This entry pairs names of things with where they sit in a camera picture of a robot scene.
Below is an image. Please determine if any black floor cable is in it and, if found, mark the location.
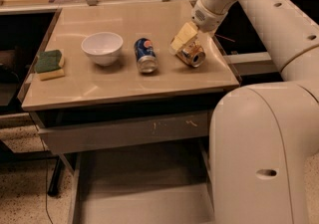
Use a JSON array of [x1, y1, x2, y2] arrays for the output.
[[39, 124, 56, 224]]

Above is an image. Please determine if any grey open middle drawer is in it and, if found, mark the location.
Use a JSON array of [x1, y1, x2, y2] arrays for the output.
[[68, 140, 214, 224]]

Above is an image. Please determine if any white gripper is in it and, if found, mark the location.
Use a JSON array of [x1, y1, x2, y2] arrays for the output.
[[169, 0, 226, 52]]

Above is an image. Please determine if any blue Pepsi can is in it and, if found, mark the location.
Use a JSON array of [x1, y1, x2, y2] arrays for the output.
[[134, 38, 158, 74]]

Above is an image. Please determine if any white bowl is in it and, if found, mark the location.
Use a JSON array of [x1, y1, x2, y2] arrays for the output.
[[81, 32, 124, 66]]

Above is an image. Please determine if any grey drawer cabinet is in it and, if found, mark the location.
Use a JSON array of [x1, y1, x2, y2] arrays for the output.
[[17, 0, 242, 224]]

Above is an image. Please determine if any grey top drawer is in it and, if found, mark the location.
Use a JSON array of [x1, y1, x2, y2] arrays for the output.
[[39, 111, 211, 154]]

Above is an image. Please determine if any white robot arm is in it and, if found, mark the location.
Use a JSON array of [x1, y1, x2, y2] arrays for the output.
[[191, 0, 319, 224]]

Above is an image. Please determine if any orange crushed soda can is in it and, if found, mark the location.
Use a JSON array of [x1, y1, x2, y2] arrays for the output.
[[176, 40, 206, 68]]

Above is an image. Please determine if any green and yellow sponge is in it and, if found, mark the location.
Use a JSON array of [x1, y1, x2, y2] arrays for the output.
[[34, 50, 65, 81]]

